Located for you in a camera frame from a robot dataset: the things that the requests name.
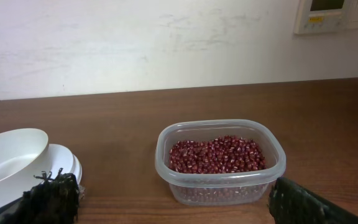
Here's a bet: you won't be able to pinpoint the white bowl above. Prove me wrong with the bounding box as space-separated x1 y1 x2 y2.
0 128 48 181

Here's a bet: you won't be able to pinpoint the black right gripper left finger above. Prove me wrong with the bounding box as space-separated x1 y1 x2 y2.
0 168 80 224

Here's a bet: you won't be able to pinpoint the white digital kitchen scale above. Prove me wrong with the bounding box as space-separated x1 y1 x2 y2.
0 144 83 208

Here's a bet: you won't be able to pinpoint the clear plastic bean container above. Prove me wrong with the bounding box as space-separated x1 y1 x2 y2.
155 119 286 206

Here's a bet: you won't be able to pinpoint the red adzuki beans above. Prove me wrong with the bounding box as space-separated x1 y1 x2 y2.
168 135 267 174

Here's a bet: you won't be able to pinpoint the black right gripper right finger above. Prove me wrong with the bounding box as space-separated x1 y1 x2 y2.
268 177 358 224

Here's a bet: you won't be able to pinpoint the white wall control panel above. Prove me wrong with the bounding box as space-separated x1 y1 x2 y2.
294 0 358 35

